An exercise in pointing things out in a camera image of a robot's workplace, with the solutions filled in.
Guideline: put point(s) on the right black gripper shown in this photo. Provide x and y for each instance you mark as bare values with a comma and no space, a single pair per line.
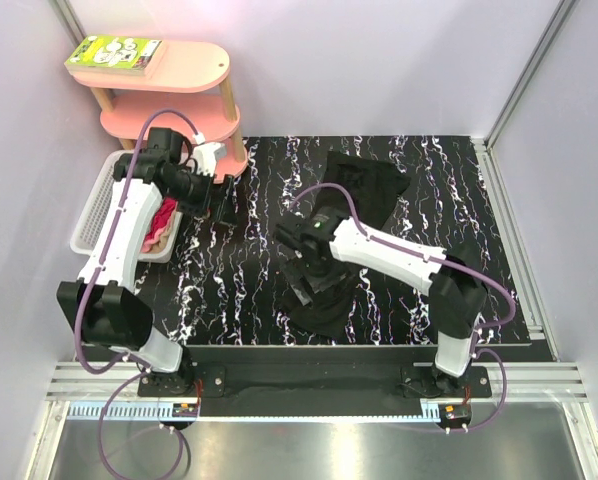
295,270

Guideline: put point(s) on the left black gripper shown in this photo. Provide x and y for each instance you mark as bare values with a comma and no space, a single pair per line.
218,209

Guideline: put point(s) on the black printed t shirt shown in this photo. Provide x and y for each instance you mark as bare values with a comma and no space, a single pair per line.
355,198

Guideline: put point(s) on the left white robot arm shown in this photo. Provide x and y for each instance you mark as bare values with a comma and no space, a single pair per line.
100,305

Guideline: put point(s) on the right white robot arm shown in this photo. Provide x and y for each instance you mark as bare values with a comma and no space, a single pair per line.
455,298

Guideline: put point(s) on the magenta t shirt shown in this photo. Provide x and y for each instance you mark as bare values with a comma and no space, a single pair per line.
163,215

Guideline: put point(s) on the black marbled table mat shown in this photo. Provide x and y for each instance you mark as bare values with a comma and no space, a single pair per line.
224,285

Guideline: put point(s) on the beige t shirt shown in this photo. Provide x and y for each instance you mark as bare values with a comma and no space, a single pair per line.
171,237

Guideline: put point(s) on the pink t shirt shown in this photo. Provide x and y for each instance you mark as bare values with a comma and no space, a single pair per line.
155,238

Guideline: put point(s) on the pink three tier shelf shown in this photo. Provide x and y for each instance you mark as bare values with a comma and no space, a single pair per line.
192,78

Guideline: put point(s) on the white plastic laundry basket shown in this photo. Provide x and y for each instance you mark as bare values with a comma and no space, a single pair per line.
92,217

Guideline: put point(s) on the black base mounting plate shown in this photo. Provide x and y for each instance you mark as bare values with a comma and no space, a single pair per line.
313,382

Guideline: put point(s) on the green cover book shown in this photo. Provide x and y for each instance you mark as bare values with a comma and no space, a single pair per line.
134,56

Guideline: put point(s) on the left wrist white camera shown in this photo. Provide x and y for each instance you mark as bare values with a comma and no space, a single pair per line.
206,154

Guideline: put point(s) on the white slotted cable duct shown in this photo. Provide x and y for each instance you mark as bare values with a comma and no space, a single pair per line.
141,411

